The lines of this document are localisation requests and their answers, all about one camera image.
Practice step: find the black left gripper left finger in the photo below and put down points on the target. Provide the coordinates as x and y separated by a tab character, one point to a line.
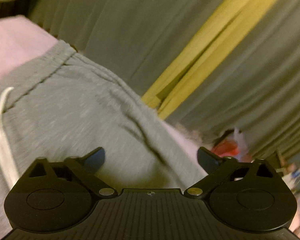
85	168

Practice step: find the red clutter beside bed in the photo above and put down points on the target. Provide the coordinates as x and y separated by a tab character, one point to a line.
232	143

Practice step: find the grey green curtain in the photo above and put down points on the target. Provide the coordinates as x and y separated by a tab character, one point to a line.
256	88

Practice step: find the yellow curtain stripe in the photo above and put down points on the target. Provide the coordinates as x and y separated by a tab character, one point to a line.
222	32

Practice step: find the grey sweatpants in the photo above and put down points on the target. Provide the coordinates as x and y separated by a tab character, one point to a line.
63	105

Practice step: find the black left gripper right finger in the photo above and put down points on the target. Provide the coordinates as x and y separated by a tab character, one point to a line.
218	170

